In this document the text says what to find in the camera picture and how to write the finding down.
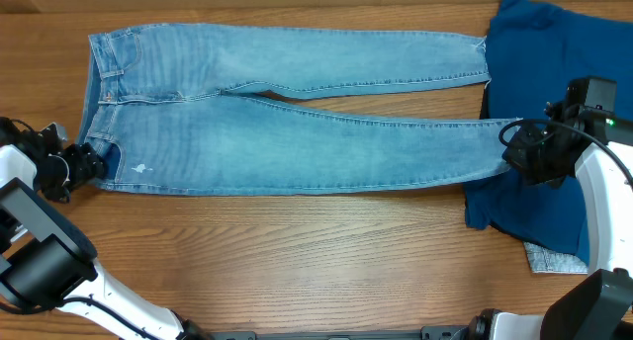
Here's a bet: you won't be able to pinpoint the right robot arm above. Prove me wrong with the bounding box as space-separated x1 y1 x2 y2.
461 77 632 340

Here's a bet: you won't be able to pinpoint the light blue jeans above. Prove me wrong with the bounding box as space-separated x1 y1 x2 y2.
78 24 507 196

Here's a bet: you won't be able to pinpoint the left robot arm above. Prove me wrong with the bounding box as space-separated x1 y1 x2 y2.
1 118 209 340

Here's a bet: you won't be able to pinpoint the dark blue shirt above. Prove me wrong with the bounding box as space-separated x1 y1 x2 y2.
464 0 632 265

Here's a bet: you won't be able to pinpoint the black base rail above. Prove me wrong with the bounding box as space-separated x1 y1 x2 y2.
209 325 468 340

